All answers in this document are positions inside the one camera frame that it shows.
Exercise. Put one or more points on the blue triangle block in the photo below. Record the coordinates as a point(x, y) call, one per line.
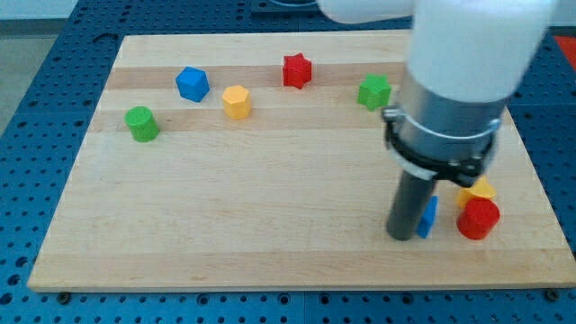
point(428, 218)

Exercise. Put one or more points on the yellow hexagon block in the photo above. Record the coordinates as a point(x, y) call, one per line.
point(236, 102)

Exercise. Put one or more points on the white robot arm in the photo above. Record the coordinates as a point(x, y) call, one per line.
point(466, 59)

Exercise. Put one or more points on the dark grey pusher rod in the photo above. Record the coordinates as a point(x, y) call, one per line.
point(408, 206)

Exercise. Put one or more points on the green cylinder block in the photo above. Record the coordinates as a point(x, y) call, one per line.
point(141, 123)

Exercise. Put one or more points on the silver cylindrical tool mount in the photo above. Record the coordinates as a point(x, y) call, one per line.
point(436, 138)

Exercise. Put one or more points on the wooden board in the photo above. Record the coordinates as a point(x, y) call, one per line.
point(294, 197)

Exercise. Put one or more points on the red cylinder block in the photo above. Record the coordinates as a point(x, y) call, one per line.
point(478, 218)

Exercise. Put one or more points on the blue perforated table plate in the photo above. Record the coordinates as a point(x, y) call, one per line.
point(41, 141)

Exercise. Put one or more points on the red star block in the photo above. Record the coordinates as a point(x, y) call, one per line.
point(297, 70)

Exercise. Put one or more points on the blue cube block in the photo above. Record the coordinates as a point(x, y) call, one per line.
point(192, 84)

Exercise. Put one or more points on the green star block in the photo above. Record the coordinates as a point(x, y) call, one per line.
point(374, 92)

